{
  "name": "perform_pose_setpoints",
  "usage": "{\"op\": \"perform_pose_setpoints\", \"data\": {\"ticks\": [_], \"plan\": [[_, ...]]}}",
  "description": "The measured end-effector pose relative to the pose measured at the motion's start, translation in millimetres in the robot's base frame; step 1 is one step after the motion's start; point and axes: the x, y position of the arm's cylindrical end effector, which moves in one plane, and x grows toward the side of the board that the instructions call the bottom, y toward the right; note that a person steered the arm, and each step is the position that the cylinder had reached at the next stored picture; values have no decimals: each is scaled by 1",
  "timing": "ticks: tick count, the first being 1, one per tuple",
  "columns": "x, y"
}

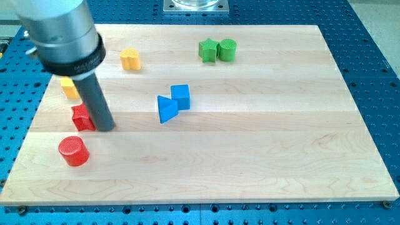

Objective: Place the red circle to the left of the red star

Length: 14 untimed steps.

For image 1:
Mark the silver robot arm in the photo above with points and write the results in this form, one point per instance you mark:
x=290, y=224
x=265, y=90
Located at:
x=64, y=35

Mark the green star block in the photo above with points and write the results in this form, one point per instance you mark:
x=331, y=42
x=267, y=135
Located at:
x=208, y=50

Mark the red star block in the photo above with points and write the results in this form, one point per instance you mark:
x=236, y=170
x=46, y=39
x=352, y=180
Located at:
x=81, y=118

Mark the wooden board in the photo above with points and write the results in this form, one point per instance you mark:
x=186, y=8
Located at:
x=277, y=124

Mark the blue cube block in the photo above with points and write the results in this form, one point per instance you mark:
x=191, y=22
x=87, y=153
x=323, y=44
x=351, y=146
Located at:
x=181, y=94

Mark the blue triangle block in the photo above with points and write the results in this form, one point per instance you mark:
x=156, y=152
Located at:
x=167, y=108

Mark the green cylinder block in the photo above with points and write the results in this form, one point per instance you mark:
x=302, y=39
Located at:
x=227, y=50

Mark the yellow heart block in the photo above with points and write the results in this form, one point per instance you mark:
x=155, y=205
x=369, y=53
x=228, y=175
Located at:
x=130, y=59

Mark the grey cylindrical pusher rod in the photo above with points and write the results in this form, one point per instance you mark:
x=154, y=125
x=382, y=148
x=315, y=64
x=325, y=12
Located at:
x=93, y=98

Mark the red cylinder block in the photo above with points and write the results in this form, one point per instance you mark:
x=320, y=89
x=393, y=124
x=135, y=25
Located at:
x=74, y=151

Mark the yellow block behind rod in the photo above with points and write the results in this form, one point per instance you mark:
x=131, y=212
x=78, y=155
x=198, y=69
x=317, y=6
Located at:
x=69, y=88

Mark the left board clamp screw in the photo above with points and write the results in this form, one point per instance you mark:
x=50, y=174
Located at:
x=21, y=210

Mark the board clamp screw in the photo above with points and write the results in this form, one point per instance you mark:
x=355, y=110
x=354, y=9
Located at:
x=21, y=210
x=386, y=204

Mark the right board clamp screw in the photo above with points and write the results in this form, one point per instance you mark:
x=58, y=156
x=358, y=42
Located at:
x=386, y=204

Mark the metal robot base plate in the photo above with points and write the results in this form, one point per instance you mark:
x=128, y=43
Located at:
x=195, y=6

